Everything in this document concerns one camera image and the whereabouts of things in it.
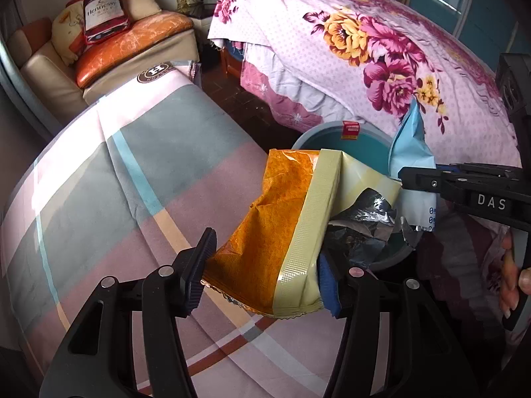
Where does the red Hennessy bag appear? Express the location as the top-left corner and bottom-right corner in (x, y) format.
(83, 0), (134, 45)

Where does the teal plastic trash bin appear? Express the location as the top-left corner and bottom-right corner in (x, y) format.
(290, 121), (419, 272)

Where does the orange seat cushion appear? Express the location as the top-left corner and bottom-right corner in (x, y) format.
(75, 12), (195, 89)

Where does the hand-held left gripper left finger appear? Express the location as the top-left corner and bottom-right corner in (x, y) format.
(39, 228), (217, 398)

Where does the light blue plastic wrapper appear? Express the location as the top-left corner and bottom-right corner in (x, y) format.
(389, 99), (437, 232)

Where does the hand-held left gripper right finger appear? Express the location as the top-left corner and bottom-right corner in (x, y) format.
(317, 255), (478, 398)

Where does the beige pillow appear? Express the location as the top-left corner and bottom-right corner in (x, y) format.
(118, 0), (162, 21)

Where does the pink floral quilt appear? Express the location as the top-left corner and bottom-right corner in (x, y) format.
(206, 0), (525, 365)

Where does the cream cartoon pillow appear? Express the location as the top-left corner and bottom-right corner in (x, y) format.
(50, 2), (90, 67)

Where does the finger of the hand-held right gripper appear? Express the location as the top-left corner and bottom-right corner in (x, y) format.
(435, 162), (522, 180)
(398, 167), (462, 200)

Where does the orange cream bread wrapper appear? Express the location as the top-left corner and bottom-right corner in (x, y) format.
(201, 147), (416, 320)

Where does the person's right hand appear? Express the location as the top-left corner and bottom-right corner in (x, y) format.
(500, 232), (531, 320)

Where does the cream leather sofa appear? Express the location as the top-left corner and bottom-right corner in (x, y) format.
(8, 0), (199, 123)

